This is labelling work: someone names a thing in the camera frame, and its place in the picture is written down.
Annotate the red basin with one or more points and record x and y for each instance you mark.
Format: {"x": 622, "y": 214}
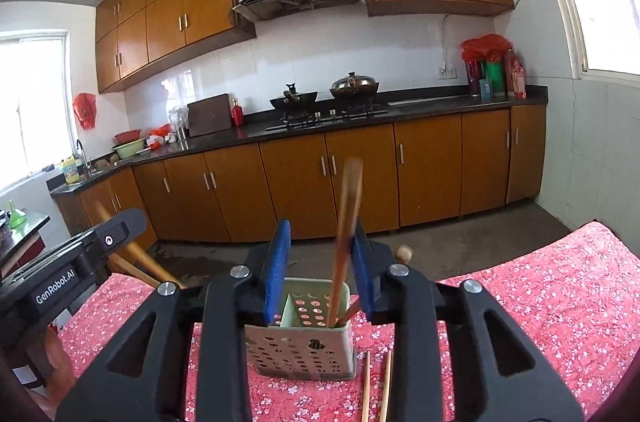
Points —
{"x": 127, "y": 137}

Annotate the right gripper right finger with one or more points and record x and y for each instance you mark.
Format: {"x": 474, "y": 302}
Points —
{"x": 499, "y": 374}

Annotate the small red bottle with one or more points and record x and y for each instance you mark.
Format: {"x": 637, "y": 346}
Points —
{"x": 237, "y": 113}

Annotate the lower wooden cabinets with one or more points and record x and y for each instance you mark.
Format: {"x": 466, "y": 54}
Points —
{"x": 418, "y": 167}

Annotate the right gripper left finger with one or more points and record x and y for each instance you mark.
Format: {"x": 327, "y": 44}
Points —
{"x": 140, "y": 375}

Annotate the dark wooden cutting board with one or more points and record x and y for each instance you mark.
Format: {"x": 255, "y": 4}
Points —
{"x": 209, "y": 116}

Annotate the wall power socket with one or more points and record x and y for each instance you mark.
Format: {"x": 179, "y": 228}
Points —
{"x": 448, "y": 74}

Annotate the gas stove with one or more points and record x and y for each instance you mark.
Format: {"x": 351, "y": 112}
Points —
{"x": 331, "y": 116}

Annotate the red plastic bag on bottles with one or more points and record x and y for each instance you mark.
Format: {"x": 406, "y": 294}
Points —
{"x": 481, "y": 48}

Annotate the black lidded pot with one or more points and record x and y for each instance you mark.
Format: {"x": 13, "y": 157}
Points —
{"x": 354, "y": 88}

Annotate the perforated utensil holder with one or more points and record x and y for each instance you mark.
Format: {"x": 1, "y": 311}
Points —
{"x": 299, "y": 344}

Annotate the red oil bottle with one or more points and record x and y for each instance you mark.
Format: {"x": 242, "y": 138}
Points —
{"x": 515, "y": 75}

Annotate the yellow dish soap bottle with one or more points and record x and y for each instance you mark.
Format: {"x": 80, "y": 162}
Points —
{"x": 70, "y": 170}

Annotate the green canister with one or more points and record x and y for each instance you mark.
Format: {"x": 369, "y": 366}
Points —
{"x": 495, "y": 74}

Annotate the black wok left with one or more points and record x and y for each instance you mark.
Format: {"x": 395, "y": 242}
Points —
{"x": 294, "y": 103}

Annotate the black countertop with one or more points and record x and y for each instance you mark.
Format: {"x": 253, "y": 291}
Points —
{"x": 403, "y": 105}

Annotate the green basin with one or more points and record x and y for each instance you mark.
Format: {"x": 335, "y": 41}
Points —
{"x": 130, "y": 149}

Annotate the green funnel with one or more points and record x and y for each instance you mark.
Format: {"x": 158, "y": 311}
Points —
{"x": 17, "y": 217}

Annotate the red floral tablecloth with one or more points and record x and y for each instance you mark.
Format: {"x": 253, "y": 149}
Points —
{"x": 577, "y": 299}

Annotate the person's left hand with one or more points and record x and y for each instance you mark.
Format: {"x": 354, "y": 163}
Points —
{"x": 61, "y": 379}

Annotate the red hanging plastic bag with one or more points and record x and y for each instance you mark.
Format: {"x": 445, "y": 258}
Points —
{"x": 84, "y": 107}

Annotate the left window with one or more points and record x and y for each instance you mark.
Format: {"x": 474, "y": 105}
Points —
{"x": 35, "y": 117}

